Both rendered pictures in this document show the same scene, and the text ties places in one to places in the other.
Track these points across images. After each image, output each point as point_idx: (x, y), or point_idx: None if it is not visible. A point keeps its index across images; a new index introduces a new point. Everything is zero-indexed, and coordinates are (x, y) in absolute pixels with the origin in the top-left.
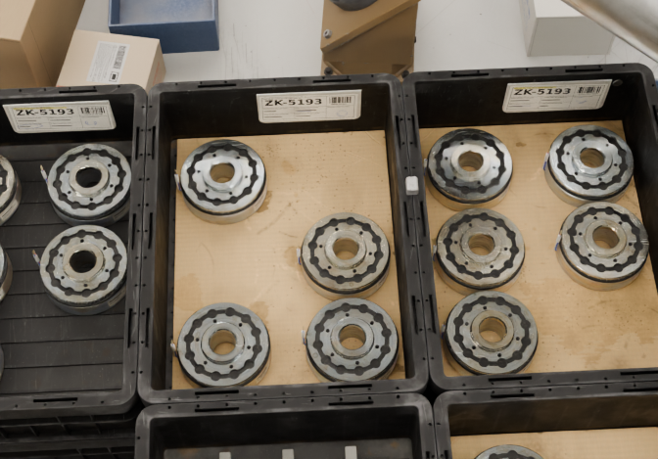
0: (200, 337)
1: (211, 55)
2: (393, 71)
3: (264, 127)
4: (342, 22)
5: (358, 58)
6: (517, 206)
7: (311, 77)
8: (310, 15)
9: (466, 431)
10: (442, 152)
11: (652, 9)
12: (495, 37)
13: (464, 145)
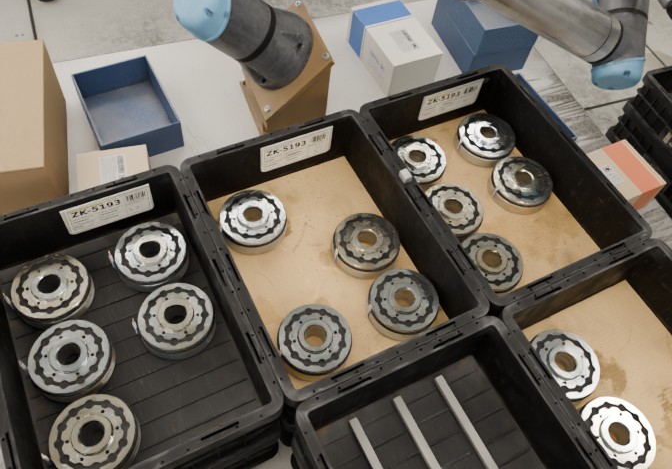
0: (295, 338)
1: (180, 150)
2: None
3: (264, 176)
4: (275, 97)
5: (290, 121)
6: (453, 178)
7: (296, 125)
8: (237, 107)
9: None
10: None
11: None
12: (362, 91)
13: (408, 147)
